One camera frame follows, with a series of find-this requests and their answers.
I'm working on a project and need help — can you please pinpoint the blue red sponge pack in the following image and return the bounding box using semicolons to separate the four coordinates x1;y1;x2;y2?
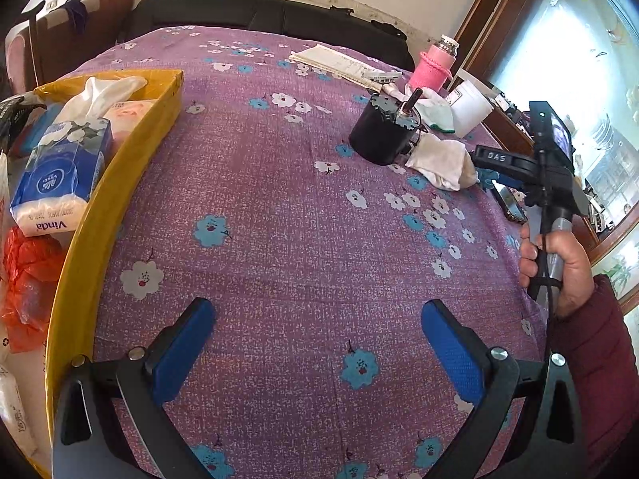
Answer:
9;103;63;158

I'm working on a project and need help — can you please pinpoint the blue Vinda tissue pack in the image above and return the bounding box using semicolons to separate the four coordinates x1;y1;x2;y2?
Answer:
10;118;113;237

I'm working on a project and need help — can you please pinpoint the white plastic bucket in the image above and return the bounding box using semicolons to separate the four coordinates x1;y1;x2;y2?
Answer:
445;81;494;139

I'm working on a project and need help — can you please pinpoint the white paper notebook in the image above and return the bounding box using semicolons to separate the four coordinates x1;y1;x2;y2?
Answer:
289;44;402;92

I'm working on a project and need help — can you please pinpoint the pink bottle with knit sleeve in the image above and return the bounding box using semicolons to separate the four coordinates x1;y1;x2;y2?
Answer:
408;35;459;92

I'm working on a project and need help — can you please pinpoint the red white wipes pack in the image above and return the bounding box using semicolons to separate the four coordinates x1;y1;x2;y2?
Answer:
0;325;37;457

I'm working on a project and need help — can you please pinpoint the pink tissue pack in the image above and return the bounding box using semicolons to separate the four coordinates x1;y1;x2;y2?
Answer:
105;99;155;157

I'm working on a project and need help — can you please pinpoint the black wipes pack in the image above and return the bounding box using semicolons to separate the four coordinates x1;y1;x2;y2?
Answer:
0;92;47;154

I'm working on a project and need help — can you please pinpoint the white work glove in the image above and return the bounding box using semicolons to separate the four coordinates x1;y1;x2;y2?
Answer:
382;83;455;134

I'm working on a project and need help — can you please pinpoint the white crumpled cloth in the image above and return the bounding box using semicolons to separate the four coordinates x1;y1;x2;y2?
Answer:
405;133;478;192

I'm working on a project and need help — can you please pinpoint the black phone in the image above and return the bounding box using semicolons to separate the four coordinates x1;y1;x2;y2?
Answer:
492;182;528;225

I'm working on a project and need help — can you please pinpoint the red plastic bag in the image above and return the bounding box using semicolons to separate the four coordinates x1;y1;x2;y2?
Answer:
1;226;66;354

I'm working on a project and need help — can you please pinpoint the dark red sleeve forearm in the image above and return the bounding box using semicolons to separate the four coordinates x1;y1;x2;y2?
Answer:
548;275;638;478

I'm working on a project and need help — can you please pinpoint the purple floral tablecloth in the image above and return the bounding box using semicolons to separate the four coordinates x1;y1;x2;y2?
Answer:
81;26;545;478

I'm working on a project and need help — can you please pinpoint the brown armchair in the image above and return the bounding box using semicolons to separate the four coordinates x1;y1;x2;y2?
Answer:
6;0;134;93

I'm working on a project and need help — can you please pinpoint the yellow cardboard tray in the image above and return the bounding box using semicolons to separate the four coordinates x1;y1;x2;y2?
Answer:
31;68;185;479

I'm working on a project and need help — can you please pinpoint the person right hand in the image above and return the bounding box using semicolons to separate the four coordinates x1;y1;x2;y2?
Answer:
518;223;597;320

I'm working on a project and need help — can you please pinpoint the wooden sideboard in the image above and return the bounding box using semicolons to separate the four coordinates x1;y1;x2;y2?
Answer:
481;104;638;264

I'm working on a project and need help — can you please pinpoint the black sofa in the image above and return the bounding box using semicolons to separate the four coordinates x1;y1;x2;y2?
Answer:
119;0;415;71

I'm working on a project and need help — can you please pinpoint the white fluffy towel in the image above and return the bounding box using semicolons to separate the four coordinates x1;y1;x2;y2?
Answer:
54;76;147;123

